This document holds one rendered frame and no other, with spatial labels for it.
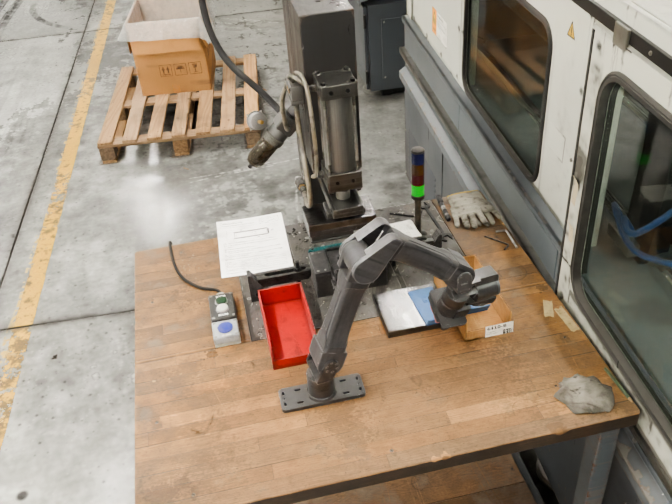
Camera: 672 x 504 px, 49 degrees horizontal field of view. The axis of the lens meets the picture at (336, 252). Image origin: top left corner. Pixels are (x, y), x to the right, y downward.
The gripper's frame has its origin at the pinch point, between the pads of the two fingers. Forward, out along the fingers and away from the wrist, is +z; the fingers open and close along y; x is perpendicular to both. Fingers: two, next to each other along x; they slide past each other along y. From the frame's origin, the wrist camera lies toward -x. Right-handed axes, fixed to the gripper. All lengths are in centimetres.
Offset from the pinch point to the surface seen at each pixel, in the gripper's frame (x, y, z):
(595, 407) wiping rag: -22.4, -32.7, -15.7
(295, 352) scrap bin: 37.2, 2.0, 5.6
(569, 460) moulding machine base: -40, -39, 48
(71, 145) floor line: 116, 242, 250
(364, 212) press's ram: 11.6, 31.3, -4.9
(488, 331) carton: -10.5, -6.5, -1.4
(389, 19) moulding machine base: -97, 253, 190
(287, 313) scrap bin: 35.7, 15.2, 13.2
